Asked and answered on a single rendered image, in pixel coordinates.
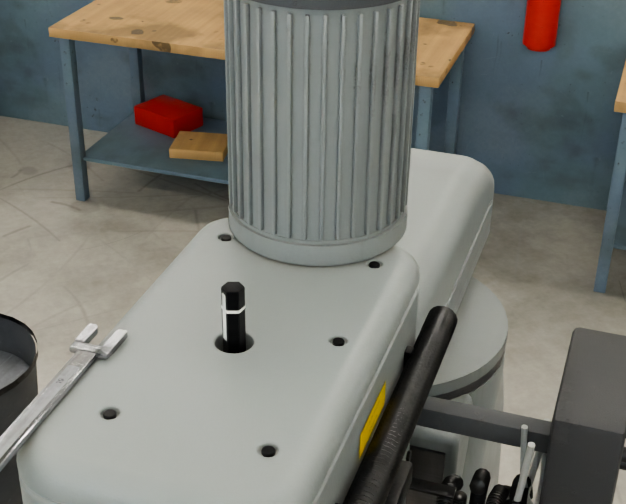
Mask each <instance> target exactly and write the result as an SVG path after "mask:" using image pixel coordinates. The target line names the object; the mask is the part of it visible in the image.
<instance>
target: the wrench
mask: <svg viewBox="0 0 626 504"><path fill-rule="evenodd" d="M97 334H98V328H97V325H96V324H91V323H89V324H88V326H87V327H86V328H85V329H84V330H83V331H82V332H81V333H80V334H79V335H78V337H77V338H76V339H75V341H74V342H73V343H72V344H71V346H70V347H69V350H70V352H71V353H75V354H74V355H73V356H72V357H71V358H70V359H69V360H68V361H67V363H66V364H65V365H64V366H63V367H62V368H61V369H60V370H59V372H58V373H57V374H56V375H55V376H54V377H53V378H52V379H51V380H50V382H49V383H48V384H47V385H46V386H45V387H44V388H43V389H42V391H41V392H40V393H39V394H38V395H37V396H36V397H35V398H34V399H33V401H32V402H31V403H30V404H29V405H28V406H27V407H26V408H25V410H24V411H23V412H22V413H21V414H20V415H19V416H18V417H17V419H16V420H15V421H14V422H13V423H12V424H11V425H10V426H9V427H8V429H7V430H6V431H5V432H4V433H3V434H2V435H1V436H0V471H1V470H2V469H3V468H4V467H5V466H6V464H7V463H8V462H9V461H10V460H11V459H12V457H13V456H14V455H15V454H16V453H17V452H18V450H19V449H20V448H21V447H22V446H23V445H24V443H25V442H26V441H27V440H28V439H29V438H30V436H31V435H32V434H33V433H34V432H35V431H36V429H37V428H38V427H39V426H40V425H41V424H42V422H43V421H44V420H45V419H46V418H47V417H48V415H49V414H50V413H51V412H52V411H53V410H54V408H55V407H56V406H57V405H58V404H59V403H60V401H61V400H62V399H63V398H64V397H65V396H66V394H67V393H68V392H69V391H70V390H71V389H72V387H73V386H74V385H75V384H76V383H77V381H78V380H79V379H80V378H81V377H82V376H83V374H84V373H85V372H86V371H87V370H88V369H89V367H90V366H91V365H92V364H93V363H94V362H95V360H96V359H97V358H99V359H104V360H107V359H108V358H109V357H110V356H111V355H112V354H114V353H115V351H116V350H117V349H118V348H119V347H120V346H121V344H122V343H123V342H124V341H125V340H126V338H127V337H128V335H127V331H126V330H121V329H119V330H117V331H115V332H114V334H113V335H112V336H111V337H110V338H109V339H108V341H107V342H106V343H105V344H104V345H103V347H102V346H98V345H93V344H89V343H90V342H91V340H92V339H93V338H94V337H95V336H96V335H97Z"/></svg>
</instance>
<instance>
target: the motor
mask: <svg viewBox="0 0 626 504"><path fill-rule="evenodd" d="M223 2H224V38H225V75H226V111H227V148H228V184H229V226H230V229H231V231H232V233H233V235H234V236H235V237H236V239H237V240H238V241H239V242H241V243H242V244H243V245H244V246H246V247H247V248H249V249H250V250H252V251H254V252H256V253H257V254H259V255H262V256H264V257H267V258H270V259H273V260H276V261H280V262H284V263H289V264H295V265H304V266H337V265H345V264H351V263H356V262H360V261H364V260H367V259H370V258H373V257H375V256H377V255H379V254H381V253H383V252H385V251H387V250H388V249H390V248H391V247H393V246H394V245H395V244H396V243H398V241H399V240H400V239H401V238H402V236H403V235H404V233H405V231H406V225H407V210H408V205H407V202H408V186H409V171H410V155H411V139H412V124H413V108H414V92H415V77H416V61H417V45H418V30H419V14H420V0H223Z"/></svg>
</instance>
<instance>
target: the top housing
mask: <svg viewBox="0 0 626 504"><path fill-rule="evenodd" d="M419 281H420V274H419V267H418V265H417V263H416V261H415V259H414V257H413V256H412V255H411V254H410V253H408V252H407V251H406V250H404V249H403V248H401V247H399V246H396V245H394V246H393V247H391V248H390V249H388V250H387V251H385V252H383V253H381V254H379V255H377V256H375V257H373V258H370V259H367V260H364V261H360V262H356V263H351V264H345V265H337V266H304V265H295V264H289V263H284V262H280V261H276V260H273V259H270V258H267V257H264V256H262V255H259V254H257V253H256V252H254V251H252V250H250V249H249V248H247V247H246V246H244V245H243V244H242V243H241V242H239V241H238V240H237V239H236V237H235V236H234V235H233V233H232V231H231V229H230V226H229V218H225V219H220V220H216V221H213V222H211V223H209V224H208V225H206V226H205V227H204V228H203V229H201V230H200V231H199V232H198V234H197V235H196V236H195V237H194V238H193V239H192V240H191V241H190V243H189V244H188V245H187V246H186V247H185V248H184V249H183V250H182V252H181V253H180V254H179V255H178V256H177V257H176V258H175V259H174V261H173V262H172V263H171V264H170V265H169V266H168V267H167V268H166V270H165V271H164V272H163V273H162V274H161V275H160V276H159V277H158V279H157V280H156V281H155V282H154V283H153V284H152V285H151V286H150V287H149V289H148V290H147V291H146V292H145V293H144V294H143V295H142V296H141V298H140V299H139V300H138V301H137V302H136V303H135V304H134V305H133V307H132V308H131V309H130V310H129V311H128V312H127V313H126V314H125V316H124V317H123V318H122V319H121V320H120V321H119V322H118V323H117V325H116V326H115V327H114V328H113V329H112V330H111V331H110V332H109V334H108V335H107V336H106V337H105V338H104V339H103V340H102V341H101V342H100V344H99V345H98V346H102V347H103V345H104V344H105V343H106V342H107V341H108V339H109V338H110V337H111V336H112V335H113V334H114V332H115V331H117V330H119V329H121V330H126V331H127V335H128V337H127V338H126V340H125V341H124V342H123V343H122V344H121V346H120V347H119V348H118V349H117V350H116V351H115V353H114V354H112V355H111V356H110V357H109V358H108V359H107V360H104V359H99V358H97V359H96V360H95V362H94V363H93V364H92V365H91V366H90V367H89V369H88V370H87V371H86V372H85V373H84V374H83V376H82V377H81V378H80V379H79V380H78V381H77V383H76V384H75V385H74V386H73V387H72V389H71V390H70V391H69V392H68V393H67V394H66V396H65V397H64V398H63V399H62V400H61V401H60V403H59V404H58V405H57V406H56V407H55V408H54V410H53V411H52V412H51V413H50V414H49V415H48V417H47V418H46V419H45V420H44V421H43V422H42V424H41V425H40V426H39V427H38V428H37V429H36V431H35V432H34V433H33V434H32V435H31V436H30V438H29V439H28V440H27V441H26V442H25V443H24V445H23V446H22V447H21V448H20V449H19V450H18V452H17V457H16V462H17V467H18V472H19V473H18V475H19V481H20V487H21V494H22V500H23V504H335V503H338V504H343V502H344V500H345V497H346V495H347V493H348V491H349V488H350V487H351V484H352V482H353V480H354V477H355V475H356V473H357V471H358V468H359V467H360V464H361V462H362V460H363V457H364V455H365V453H366V451H367V448H368V447H369V444H370V442H371V440H372V437H373V435H374V433H375V430H376V429H377V426H378V424H379V422H380V419H381V418H382V415H383V413H384V411H385V408H386V406H387V404H388V402H389V400H390V397H391V395H392V393H393V391H394V388H395V386H396V384H397V382H398V380H399V377H400V375H401V373H402V371H403V366H404V352H405V350H406V347H407V346H412V347H413V346H414V344H415V336H416V322H417V309H418V295H419ZM226 282H240V283H241V284H242V285H243V286H244V287H245V330H246V351H245V352H242V353H235V354H232V353H225V352H223V331H222V308H221V305H222V300H221V287H222V286H223V285H224V284H225V283H226Z"/></svg>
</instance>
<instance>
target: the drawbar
mask: <svg viewBox="0 0 626 504"><path fill-rule="evenodd" d="M222 293H223V294H224V295H225V303H226V310H227V311H239V310H240V309H241V308H243V307H244V306H245V287H244V286H243V285H242V284H241V283H240V282H226V283H225V284H224V285H223V286H222V287H221V300H222ZM226 336H227V341H226V340H225V339H224V338H223V352H225V353H232V354H235V353H242V352H245V351H246V330H245V309H244V310H243V311H241V312H240V313H239V314H227V313H226Z"/></svg>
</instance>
